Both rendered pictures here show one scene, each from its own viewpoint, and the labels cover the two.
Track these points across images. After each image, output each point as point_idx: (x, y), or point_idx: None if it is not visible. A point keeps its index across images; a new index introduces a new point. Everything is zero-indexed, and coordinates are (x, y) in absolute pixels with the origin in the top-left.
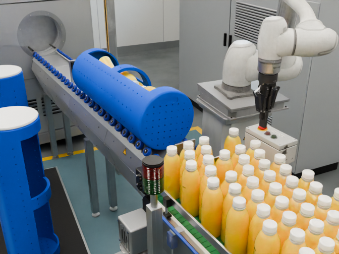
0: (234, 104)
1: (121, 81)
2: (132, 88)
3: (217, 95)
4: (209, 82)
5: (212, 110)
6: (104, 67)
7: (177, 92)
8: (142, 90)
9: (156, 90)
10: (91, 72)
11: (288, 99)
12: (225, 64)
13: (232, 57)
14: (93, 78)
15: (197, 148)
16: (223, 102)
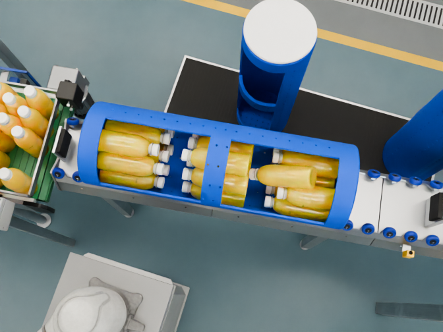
0: (76, 269)
1: (177, 122)
2: (142, 116)
3: (116, 274)
4: (161, 304)
5: (120, 263)
6: (250, 137)
7: (78, 145)
8: (120, 116)
9: (96, 122)
10: (274, 132)
11: None
12: (103, 288)
13: (82, 288)
14: (259, 128)
15: (24, 127)
16: (93, 262)
